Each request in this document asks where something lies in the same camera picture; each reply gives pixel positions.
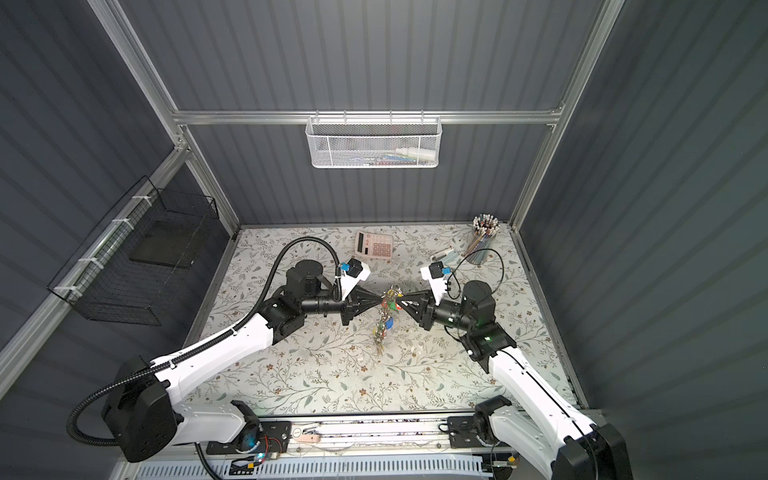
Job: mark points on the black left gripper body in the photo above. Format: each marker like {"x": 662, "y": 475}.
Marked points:
{"x": 348, "y": 306}

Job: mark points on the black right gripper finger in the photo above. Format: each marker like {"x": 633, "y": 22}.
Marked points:
{"x": 412, "y": 308}
{"x": 410, "y": 297}

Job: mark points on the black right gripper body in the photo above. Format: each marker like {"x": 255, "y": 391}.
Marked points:
{"x": 429, "y": 313}

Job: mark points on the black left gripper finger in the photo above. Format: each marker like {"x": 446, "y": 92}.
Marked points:
{"x": 363, "y": 295}
{"x": 369, "y": 309}

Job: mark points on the metal keyring with coloured keys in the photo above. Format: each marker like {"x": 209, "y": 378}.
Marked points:
{"x": 387, "y": 310}

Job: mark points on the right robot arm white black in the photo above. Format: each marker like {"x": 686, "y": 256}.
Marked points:
{"x": 537, "y": 422}

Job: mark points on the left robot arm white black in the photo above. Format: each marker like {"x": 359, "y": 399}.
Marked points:
{"x": 166, "y": 381}

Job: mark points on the floral table mat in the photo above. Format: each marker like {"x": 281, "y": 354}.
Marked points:
{"x": 328, "y": 367}

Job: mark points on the pink calculator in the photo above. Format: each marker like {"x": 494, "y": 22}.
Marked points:
{"x": 373, "y": 245}

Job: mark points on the white blue stapler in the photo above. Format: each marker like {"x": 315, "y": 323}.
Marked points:
{"x": 440, "y": 255}

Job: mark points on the cup of pencils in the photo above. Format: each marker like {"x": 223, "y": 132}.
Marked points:
{"x": 484, "y": 229}

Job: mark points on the white bottle in basket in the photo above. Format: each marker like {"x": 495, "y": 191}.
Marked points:
{"x": 421, "y": 155}

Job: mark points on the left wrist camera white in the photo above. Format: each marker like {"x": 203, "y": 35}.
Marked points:
{"x": 351, "y": 273}

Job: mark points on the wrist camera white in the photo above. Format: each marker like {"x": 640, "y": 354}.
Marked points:
{"x": 351, "y": 273}
{"x": 436, "y": 275}

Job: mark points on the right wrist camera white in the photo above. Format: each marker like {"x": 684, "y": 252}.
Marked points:
{"x": 436, "y": 275}

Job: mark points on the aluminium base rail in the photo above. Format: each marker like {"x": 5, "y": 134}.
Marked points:
{"x": 372, "y": 435}

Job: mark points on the white wire mesh basket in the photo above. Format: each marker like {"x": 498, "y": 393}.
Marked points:
{"x": 369, "y": 142}

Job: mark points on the black wire basket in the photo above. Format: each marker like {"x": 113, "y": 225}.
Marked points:
{"x": 133, "y": 271}

